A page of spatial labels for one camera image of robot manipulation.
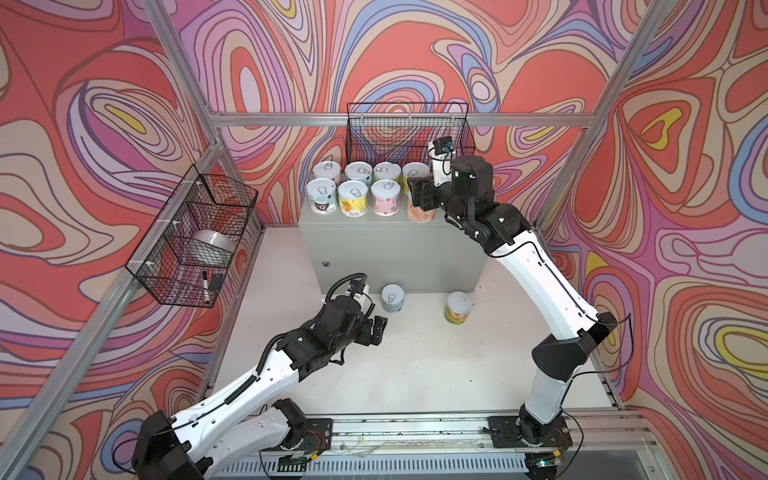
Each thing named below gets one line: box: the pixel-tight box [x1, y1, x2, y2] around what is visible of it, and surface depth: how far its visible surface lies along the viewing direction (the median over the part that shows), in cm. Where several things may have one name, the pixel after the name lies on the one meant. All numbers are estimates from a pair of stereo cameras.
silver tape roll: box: [191, 229, 236, 253], surface depth 75 cm
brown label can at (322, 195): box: [306, 178, 337, 215], surface depth 75 cm
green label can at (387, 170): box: [373, 161, 402, 179], surface depth 79 cm
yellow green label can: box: [444, 291, 472, 325], surface depth 91 cm
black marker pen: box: [203, 270, 210, 305], surface depth 73 cm
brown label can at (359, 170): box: [344, 161, 373, 186], surface depth 78 cm
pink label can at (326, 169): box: [313, 160, 341, 179], surface depth 80 cm
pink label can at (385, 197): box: [370, 179, 401, 217], surface depth 75 cm
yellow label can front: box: [338, 180, 369, 218], surface depth 74 cm
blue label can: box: [381, 283, 405, 314], surface depth 95 cm
